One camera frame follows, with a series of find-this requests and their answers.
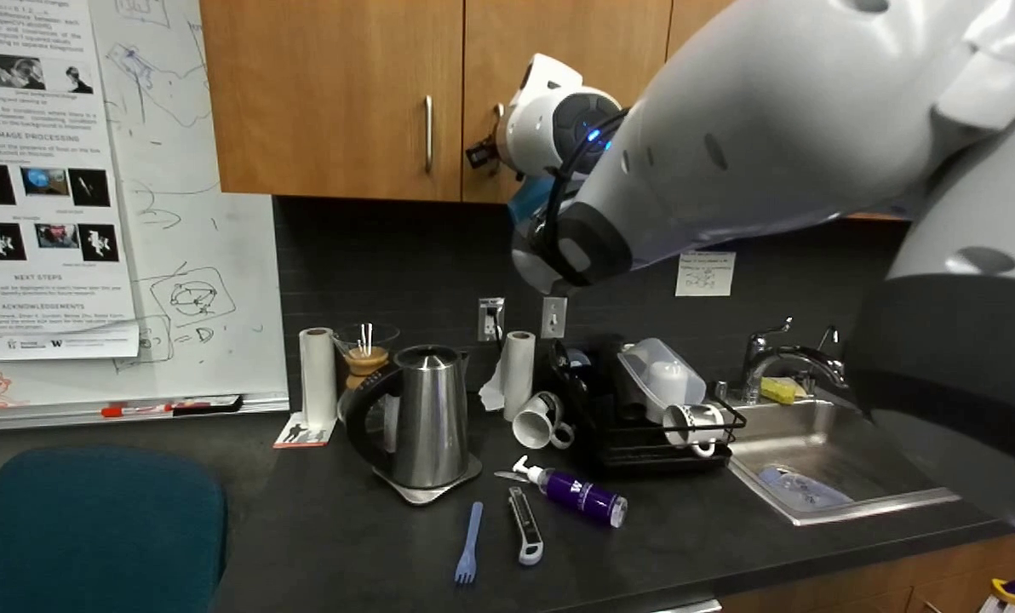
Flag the white mug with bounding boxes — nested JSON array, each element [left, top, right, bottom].
[[511, 391, 575, 449]]

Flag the silver left cabinet handle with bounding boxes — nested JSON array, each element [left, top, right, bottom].
[[423, 93, 437, 175]]

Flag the middle wooden cabinet door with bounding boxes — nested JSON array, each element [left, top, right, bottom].
[[455, 0, 674, 206]]

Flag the purple spray bottle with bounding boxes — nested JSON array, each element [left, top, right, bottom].
[[505, 456, 625, 529]]

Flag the wall light switch plate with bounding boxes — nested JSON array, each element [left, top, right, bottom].
[[540, 295, 567, 339]]

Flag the white paper wall note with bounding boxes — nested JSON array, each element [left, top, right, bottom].
[[674, 250, 736, 300]]

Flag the research poster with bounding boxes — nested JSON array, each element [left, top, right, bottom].
[[0, 0, 139, 362]]

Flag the white paper towel roll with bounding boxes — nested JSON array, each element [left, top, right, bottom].
[[501, 329, 535, 417]]

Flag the blue plastic spatula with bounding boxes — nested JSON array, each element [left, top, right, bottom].
[[451, 501, 482, 584]]

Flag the stainless steel electric kettle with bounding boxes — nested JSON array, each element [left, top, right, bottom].
[[339, 342, 480, 508]]

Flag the stainless steel sink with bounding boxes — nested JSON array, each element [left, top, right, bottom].
[[714, 383, 956, 529]]

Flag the yellow sponge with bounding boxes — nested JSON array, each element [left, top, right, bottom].
[[758, 379, 811, 406]]

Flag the black dish rack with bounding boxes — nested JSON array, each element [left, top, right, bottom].
[[548, 339, 744, 476]]

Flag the clear plastic container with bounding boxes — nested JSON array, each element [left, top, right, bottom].
[[616, 338, 704, 423]]

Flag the teal chair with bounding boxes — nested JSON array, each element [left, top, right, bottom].
[[0, 445, 228, 613]]

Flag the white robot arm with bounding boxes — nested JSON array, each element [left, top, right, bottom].
[[508, 0, 1015, 525]]

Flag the whiteboard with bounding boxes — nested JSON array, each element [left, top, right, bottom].
[[0, 0, 289, 429]]

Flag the chrome faucet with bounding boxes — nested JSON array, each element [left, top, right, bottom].
[[741, 316, 848, 391]]

